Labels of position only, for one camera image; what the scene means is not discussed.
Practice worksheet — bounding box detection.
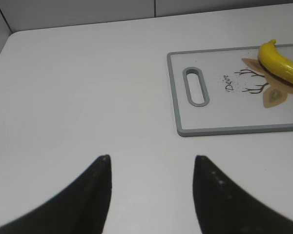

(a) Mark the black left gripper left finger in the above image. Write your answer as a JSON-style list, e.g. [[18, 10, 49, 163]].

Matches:
[[0, 155, 112, 234]]

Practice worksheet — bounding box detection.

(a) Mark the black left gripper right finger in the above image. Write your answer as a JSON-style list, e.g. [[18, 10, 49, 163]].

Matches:
[[192, 155, 293, 234]]

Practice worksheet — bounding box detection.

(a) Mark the yellow plastic banana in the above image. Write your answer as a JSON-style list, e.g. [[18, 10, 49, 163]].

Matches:
[[258, 39, 293, 84]]

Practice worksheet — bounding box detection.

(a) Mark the white grey-rimmed cutting board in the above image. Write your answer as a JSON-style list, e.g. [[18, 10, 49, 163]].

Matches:
[[167, 46, 293, 137]]

